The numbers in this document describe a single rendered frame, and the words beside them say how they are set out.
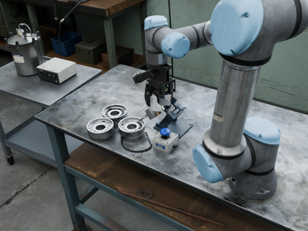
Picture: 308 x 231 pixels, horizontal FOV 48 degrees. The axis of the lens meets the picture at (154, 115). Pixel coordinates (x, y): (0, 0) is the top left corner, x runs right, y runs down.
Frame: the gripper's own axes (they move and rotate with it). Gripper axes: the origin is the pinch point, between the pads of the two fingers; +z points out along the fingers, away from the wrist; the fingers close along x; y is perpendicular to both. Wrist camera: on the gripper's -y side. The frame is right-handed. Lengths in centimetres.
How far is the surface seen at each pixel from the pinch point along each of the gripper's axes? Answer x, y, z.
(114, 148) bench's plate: -16.0, -7.3, 11.4
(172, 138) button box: -3.0, 10.2, 6.9
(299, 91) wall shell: 161, 4, 57
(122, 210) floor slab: 13, -42, 89
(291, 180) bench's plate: 7, 51, 12
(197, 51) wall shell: 152, -82, 40
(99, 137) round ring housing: -16.3, -14.9, 9.1
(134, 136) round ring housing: -7.7, -4.4, 9.4
